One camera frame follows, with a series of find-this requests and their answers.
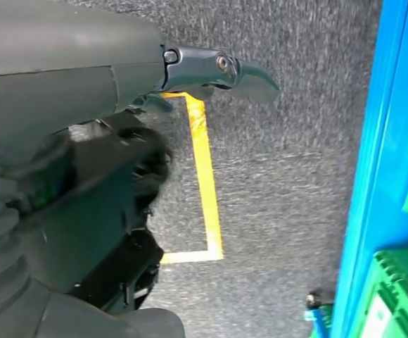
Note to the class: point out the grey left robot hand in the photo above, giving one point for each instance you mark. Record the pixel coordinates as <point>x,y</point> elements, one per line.
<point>66,56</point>

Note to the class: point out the yellow floor tape square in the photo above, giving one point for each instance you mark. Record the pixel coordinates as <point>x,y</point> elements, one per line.
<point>207,186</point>

